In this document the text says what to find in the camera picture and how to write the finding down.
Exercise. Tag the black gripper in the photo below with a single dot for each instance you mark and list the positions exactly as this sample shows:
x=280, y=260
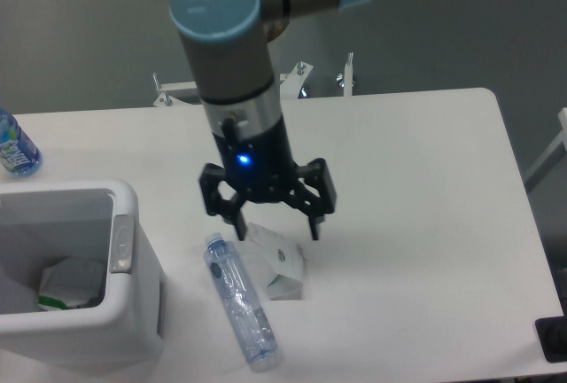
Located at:
x=260, y=169

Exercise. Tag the white and green paper carton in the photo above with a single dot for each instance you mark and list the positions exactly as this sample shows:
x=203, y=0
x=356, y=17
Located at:
x=275, y=263

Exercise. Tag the crumpled carton inside bin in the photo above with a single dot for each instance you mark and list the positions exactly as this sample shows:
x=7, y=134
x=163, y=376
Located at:
x=72, y=283

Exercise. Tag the white frame leg right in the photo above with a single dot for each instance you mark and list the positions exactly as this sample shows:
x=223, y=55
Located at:
x=550, y=157

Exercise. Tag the clear crushed plastic bottle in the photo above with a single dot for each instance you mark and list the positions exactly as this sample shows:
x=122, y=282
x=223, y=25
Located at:
x=241, y=303

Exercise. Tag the blue labelled water bottle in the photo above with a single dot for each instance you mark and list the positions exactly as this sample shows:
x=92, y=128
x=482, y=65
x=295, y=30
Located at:
x=19, y=154

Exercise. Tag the white plastic trash can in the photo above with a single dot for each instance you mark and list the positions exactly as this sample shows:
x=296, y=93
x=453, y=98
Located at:
x=43, y=223

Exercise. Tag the black device at table edge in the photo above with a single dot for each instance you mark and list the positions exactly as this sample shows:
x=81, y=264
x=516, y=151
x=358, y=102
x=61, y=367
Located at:
x=552, y=335

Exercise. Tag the white metal post with bolt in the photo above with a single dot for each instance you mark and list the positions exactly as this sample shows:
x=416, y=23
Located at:
x=346, y=80

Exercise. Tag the white metal frame bracket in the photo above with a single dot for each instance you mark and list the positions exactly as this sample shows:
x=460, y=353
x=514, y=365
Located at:
x=175, y=93

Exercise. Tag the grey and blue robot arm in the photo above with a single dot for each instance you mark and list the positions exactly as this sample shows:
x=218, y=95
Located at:
x=226, y=45

